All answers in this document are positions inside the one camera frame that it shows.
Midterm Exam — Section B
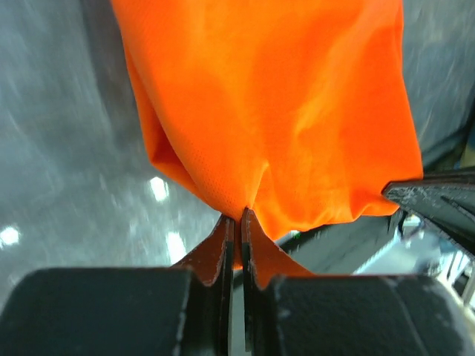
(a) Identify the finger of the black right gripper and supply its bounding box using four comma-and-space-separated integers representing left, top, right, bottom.
382, 168, 474, 256

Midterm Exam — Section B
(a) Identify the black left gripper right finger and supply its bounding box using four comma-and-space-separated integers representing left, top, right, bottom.
240, 209, 470, 355

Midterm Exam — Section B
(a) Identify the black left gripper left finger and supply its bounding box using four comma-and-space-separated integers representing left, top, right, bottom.
1, 216, 235, 355

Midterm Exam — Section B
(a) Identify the orange t-shirt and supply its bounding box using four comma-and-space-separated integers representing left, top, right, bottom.
111, 1, 423, 286

